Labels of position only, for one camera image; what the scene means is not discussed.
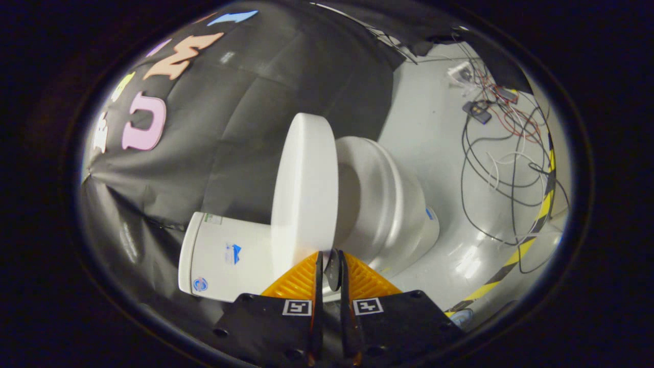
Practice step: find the black backdrop cloth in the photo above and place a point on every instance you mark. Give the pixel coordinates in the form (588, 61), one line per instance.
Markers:
(240, 128)

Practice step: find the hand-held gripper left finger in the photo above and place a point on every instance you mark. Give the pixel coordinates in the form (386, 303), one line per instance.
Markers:
(318, 317)

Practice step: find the white toilet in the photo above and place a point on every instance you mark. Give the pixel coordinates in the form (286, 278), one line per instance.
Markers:
(219, 255)

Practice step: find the dark electronic device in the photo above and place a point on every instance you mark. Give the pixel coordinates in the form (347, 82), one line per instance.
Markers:
(477, 112)

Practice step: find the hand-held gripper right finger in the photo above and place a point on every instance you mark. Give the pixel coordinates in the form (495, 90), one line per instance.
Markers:
(346, 317)

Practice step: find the white toilet seat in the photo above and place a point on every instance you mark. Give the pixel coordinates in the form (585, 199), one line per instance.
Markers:
(383, 179)

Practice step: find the white toilet lid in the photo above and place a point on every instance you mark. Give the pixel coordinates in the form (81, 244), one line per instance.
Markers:
(304, 189)

